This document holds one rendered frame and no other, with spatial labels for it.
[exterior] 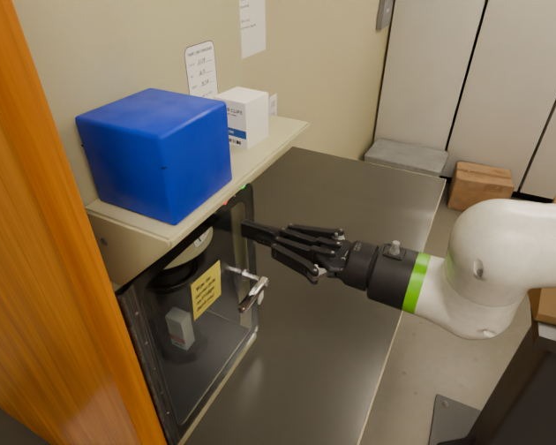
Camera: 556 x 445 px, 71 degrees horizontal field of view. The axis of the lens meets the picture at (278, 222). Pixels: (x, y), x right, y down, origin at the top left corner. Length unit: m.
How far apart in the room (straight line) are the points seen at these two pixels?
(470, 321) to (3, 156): 0.53
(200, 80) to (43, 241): 0.31
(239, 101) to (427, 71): 2.99
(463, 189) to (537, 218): 2.81
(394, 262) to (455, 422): 1.54
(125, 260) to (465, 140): 3.29
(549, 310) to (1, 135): 1.16
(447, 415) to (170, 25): 1.90
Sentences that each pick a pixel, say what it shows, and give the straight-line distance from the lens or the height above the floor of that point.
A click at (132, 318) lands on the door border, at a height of 1.34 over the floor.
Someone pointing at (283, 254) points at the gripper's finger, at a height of 1.32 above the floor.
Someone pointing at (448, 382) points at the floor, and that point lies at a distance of 2.19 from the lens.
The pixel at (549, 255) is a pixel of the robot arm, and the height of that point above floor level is 1.46.
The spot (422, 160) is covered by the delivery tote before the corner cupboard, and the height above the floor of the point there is 0.33.
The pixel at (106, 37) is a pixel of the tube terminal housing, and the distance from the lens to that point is 0.43.
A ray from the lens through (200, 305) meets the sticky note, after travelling 0.66.
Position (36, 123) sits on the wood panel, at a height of 1.64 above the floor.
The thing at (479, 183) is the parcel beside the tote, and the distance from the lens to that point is 3.28.
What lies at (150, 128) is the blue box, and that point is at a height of 1.60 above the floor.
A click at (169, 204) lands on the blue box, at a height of 1.54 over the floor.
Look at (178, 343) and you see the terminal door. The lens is 0.66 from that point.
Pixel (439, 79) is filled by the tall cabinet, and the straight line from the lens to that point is 3.43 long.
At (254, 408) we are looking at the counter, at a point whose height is 0.94.
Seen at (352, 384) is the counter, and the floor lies 0.94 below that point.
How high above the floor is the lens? 1.73
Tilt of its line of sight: 36 degrees down
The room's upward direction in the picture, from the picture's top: straight up
